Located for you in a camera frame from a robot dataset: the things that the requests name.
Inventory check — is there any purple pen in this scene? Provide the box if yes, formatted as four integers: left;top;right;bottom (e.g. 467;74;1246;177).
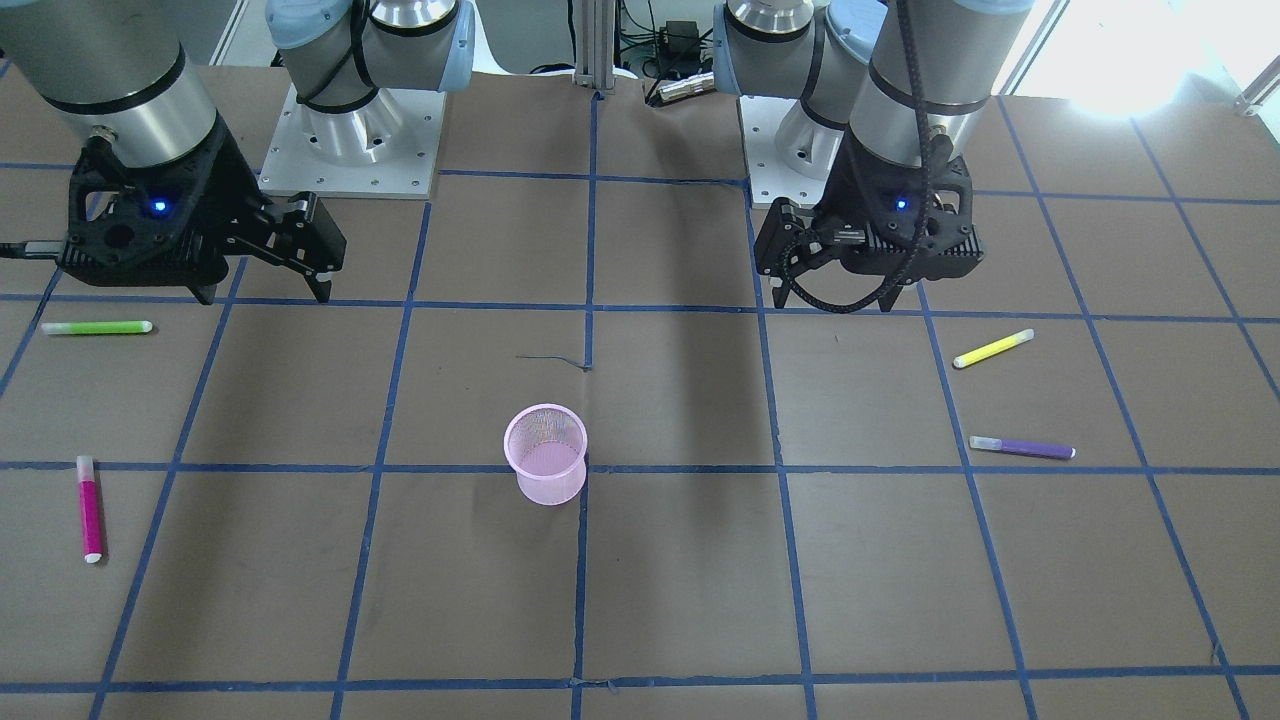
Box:
968;436;1076;461

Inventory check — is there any green pen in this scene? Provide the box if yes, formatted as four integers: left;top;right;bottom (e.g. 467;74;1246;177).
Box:
40;320;155;337

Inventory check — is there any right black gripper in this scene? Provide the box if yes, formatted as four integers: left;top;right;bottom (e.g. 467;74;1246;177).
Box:
55;128;346;305

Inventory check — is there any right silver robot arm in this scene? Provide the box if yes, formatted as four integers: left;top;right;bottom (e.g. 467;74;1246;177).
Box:
3;1;477;304

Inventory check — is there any pink pen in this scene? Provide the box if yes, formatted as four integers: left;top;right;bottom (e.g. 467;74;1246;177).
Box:
76;455;105;564

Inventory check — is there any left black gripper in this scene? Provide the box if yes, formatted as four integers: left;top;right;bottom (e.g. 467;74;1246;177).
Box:
754;129;986;313

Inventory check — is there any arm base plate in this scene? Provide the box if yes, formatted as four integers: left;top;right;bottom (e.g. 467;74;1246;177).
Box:
739;96;844;210
259;88;448;201

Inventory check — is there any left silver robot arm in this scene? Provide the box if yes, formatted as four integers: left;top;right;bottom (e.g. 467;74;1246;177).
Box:
712;1;1032;314

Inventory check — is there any black braided cable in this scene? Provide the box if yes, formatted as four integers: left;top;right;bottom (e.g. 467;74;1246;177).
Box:
778;0;954;315

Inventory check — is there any aluminium frame post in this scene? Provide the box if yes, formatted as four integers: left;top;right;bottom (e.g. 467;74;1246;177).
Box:
571;1;618;96

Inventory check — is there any pink mesh cup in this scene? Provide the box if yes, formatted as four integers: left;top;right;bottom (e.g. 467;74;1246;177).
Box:
503;404;588;506

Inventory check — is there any silver cylinder on table edge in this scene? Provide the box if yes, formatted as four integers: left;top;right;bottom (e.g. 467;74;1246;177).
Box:
648;72;716;108

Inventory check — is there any yellow pen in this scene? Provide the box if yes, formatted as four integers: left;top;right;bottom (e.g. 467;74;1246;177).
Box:
951;328;1036;369

